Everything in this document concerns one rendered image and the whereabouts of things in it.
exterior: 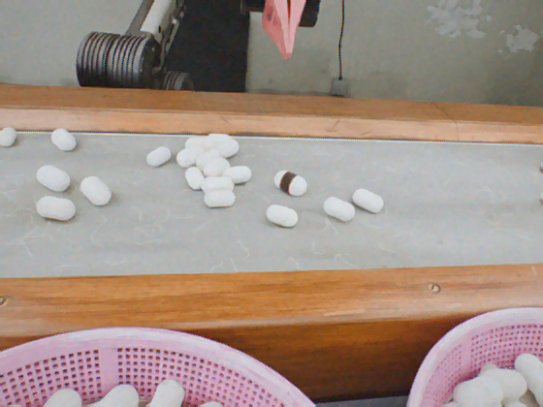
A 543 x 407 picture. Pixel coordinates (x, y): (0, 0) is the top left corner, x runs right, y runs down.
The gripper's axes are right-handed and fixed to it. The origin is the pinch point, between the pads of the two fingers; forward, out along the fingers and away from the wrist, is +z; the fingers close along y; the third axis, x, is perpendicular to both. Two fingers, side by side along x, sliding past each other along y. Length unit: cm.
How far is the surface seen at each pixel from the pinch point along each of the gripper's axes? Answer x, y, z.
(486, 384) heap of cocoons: -14.2, 8.0, 36.6
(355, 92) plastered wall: 169, 80, -106
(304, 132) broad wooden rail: 11.4, 4.3, 4.9
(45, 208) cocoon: -2.1, -24.1, 20.3
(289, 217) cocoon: -3.1, -2.0, 21.7
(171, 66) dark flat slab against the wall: 167, -24, -116
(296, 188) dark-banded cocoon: 0.3, -0.2, 17.4
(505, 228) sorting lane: -2.2, 21.6, 22.9
